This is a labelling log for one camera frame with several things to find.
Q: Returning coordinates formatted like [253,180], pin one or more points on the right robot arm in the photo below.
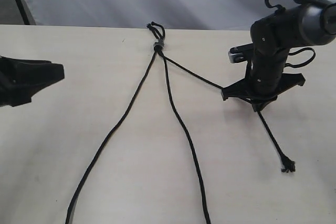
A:
[304,26]

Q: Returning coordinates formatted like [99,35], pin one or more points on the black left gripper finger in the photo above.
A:
[35,75]

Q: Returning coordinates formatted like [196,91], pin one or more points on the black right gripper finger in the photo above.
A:
[288,81]
[244,91]

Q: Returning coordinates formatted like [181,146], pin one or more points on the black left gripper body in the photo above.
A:
[13,92]

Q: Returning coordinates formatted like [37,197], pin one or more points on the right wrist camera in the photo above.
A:
[241,53]

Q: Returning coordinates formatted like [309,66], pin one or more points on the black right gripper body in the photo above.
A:
[266,71]

